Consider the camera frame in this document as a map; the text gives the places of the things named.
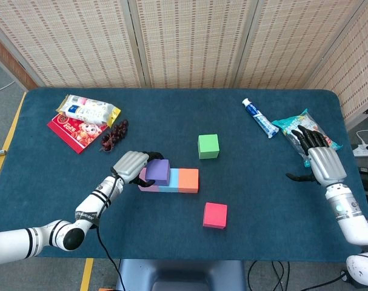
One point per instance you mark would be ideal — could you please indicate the green foam cube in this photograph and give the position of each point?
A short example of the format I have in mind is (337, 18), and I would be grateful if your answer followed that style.
(208, 146)

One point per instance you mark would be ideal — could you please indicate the purple foam cube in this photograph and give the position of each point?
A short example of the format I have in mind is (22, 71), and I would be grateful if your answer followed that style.
(158, 171)

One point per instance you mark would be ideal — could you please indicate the black stand foot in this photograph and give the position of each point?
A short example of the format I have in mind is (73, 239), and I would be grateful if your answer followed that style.
(345, 277)

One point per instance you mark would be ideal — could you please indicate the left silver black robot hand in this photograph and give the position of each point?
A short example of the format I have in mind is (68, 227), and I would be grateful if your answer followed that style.
(130, 166)

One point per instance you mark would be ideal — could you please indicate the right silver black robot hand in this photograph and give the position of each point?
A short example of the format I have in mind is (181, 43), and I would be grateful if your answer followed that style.
(326, 165)

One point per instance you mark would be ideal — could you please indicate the teal fabric table cover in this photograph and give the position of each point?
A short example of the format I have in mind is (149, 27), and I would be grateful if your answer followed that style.
(177, 109)

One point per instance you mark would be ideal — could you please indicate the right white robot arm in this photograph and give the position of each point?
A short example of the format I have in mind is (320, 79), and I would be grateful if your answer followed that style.
(353, 224)

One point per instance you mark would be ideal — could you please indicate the light blue foam cube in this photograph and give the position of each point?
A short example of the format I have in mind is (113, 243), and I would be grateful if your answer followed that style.
(174, 179)

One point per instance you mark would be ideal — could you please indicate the pink foam cube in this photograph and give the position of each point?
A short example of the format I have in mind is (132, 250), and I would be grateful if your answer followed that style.
(147, 189)

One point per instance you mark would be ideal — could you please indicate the orange foam cube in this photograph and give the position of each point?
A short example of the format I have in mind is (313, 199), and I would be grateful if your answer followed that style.
(188, 180)

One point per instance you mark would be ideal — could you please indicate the red cartoon calendar booklet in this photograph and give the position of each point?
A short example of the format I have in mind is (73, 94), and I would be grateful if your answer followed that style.
(77, 133)

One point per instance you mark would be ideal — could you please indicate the dark red grape bunch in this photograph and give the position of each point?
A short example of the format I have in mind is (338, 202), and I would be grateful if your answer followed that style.
(117, 131)

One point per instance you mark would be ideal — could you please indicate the red foam cube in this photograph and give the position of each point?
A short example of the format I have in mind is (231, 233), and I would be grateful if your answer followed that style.
(215, 215)

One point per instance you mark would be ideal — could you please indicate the white yellow snack bag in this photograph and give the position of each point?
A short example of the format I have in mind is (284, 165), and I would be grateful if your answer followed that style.
(86, 109)

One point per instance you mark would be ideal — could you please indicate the white blue toothpaste tube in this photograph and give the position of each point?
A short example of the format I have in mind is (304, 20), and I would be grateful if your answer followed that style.
(259, 118)

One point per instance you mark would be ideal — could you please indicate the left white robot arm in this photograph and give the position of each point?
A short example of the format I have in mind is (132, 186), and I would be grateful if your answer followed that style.
(89, 209)

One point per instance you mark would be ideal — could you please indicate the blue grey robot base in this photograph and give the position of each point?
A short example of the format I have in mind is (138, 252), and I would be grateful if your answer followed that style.
(183, 272)

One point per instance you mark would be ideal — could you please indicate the teal snack bag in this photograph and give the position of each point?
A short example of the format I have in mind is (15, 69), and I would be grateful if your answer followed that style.
(311, 119)

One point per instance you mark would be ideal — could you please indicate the orange floor object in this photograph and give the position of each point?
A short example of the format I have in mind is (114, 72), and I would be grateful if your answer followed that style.
(106, 289)

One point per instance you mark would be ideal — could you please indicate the woven bamboo screen panel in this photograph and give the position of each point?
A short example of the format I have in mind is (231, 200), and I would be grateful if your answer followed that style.
(293, 45)
(192, 45)
(353, 75)
(65, 45)

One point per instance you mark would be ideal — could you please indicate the white power strip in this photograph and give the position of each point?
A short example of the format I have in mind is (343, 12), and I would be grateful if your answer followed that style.
(364, 150)

